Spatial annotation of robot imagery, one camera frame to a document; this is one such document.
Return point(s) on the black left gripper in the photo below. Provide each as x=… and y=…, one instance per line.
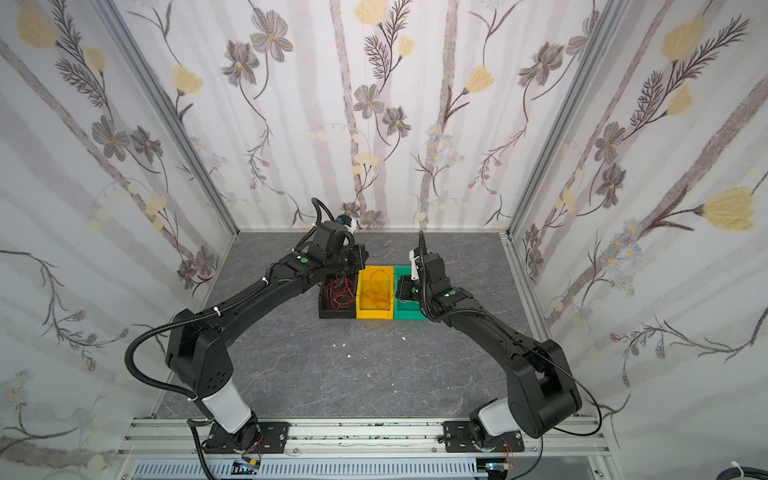
x=352, y=264

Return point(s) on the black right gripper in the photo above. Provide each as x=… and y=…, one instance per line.
x=408, y=287

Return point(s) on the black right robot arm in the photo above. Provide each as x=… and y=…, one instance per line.
x=541, y=391

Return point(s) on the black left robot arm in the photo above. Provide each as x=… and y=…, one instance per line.
x=197, y=351

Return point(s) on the green storage bin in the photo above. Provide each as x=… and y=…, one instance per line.
x=405, y=310

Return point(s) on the yellow storage bin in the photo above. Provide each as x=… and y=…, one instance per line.
x=375, y=294

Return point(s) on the black storage bin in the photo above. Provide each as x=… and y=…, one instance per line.
x=337, y=298

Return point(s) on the white perforated cable duct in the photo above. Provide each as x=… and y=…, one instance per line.
x=376, y=468

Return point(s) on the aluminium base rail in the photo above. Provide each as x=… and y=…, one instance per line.
x=164, y=449

